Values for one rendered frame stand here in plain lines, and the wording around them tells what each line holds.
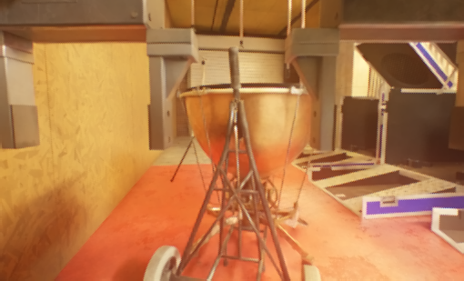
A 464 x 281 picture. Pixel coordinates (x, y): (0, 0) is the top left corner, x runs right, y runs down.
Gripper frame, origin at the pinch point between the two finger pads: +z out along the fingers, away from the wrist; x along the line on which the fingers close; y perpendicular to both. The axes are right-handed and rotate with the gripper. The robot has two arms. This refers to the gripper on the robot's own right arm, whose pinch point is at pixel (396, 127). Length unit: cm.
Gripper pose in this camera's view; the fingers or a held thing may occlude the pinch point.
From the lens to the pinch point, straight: 25.5
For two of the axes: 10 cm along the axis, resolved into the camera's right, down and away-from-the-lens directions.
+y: -0.2, 0.9, -10.0
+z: 0.0, 10.0, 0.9
